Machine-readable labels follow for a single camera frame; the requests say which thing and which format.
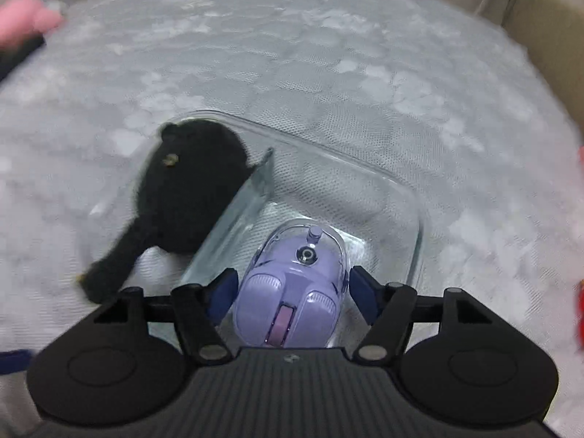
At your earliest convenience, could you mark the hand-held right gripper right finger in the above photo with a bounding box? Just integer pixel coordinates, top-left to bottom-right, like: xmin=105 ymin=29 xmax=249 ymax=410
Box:
xmin=349 ymin=265 xmax=491 ymax=366

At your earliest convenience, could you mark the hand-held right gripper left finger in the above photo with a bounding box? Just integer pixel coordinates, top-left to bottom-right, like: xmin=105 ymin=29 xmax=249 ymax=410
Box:
xmin=93 ymin=268 xmax=239 ymax=366

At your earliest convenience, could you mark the purple computer mouse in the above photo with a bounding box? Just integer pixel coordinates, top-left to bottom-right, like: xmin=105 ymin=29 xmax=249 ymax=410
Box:
xmin=233 ymin=219 xmax=351 ymax=348

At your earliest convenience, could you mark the clear glass container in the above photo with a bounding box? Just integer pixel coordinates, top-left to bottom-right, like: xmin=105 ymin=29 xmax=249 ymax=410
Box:
xmin=80 ymin=109 xmax=423 ymax=352

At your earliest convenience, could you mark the black plush toy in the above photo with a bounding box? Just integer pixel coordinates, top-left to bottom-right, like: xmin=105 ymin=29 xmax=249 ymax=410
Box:
xmin=77 ymin=119 xmax=256 ymax=306

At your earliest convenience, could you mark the white patterned mattress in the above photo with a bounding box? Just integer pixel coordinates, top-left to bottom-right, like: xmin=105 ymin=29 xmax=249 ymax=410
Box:
xmin=0 ymin=0 xmax=584 ymax=438

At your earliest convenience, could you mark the black garment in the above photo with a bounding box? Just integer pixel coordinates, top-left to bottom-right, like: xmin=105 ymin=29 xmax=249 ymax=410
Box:
xmin=0 ymin=34 xmax=46 ymax=84

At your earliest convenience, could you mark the pink plush toy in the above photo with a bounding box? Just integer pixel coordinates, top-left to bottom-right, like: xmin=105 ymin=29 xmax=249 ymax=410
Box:
xmin=0 ymin=0 xmax=65 ymax=51

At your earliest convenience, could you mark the blue strap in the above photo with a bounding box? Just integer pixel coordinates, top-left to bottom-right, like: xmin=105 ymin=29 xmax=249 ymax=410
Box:
xmin=0 ymin=349 xmax=39 ymax=375

